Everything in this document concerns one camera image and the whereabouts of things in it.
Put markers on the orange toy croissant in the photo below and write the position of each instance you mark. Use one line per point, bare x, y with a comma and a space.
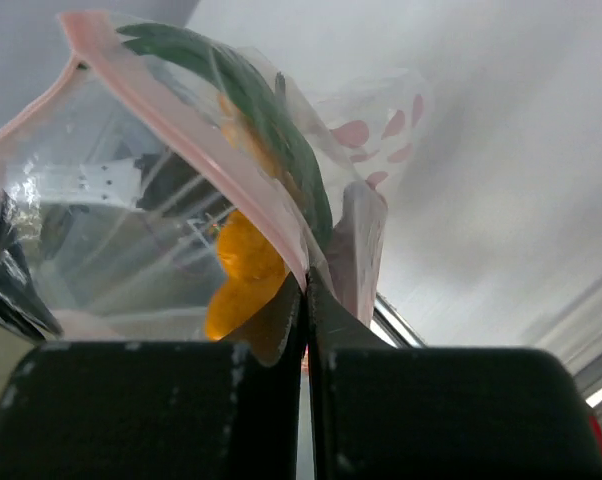
255, 270

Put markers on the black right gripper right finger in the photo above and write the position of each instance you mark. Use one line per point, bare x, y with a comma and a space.
380, 412

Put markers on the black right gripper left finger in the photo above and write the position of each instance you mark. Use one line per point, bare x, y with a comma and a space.
159, 409

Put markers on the green toy scallion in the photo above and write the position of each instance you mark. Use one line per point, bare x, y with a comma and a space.
263, 109

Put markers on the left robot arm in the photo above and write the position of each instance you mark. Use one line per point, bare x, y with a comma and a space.
145, 183

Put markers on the clear pink zip top bag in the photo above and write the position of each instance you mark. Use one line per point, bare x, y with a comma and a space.
90, 273

